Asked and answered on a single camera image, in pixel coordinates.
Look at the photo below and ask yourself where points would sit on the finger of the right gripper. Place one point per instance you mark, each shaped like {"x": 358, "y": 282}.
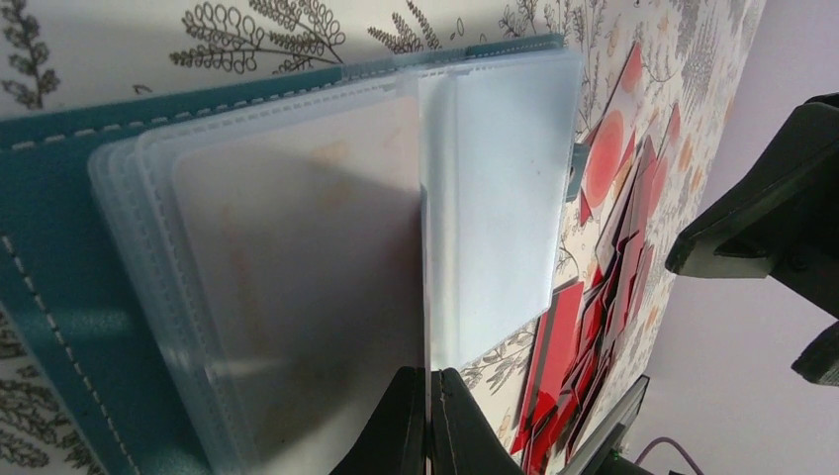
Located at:
{"x": 818, "y": 363}
{"x": 780, "y": 220}

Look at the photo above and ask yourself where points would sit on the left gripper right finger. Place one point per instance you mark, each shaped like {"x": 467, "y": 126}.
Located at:
{"x": 461, "y": 439}

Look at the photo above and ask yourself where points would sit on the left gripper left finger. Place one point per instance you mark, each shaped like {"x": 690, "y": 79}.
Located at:
{"x": 392, "y": 441}

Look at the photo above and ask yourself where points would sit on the teal card holder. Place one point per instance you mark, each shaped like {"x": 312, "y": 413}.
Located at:
{"x": 497, "y": 165}

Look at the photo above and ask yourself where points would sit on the white card with red print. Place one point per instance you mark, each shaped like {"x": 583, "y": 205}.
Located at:
{"x": 306, "y": 241}

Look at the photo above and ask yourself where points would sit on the pile of red cards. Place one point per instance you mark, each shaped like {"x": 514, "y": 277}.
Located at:
{"x": 579, "y": 337}

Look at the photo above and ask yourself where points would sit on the aluminium rail frame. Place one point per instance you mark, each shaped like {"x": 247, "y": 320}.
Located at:
{"x": 599, "y": 453}

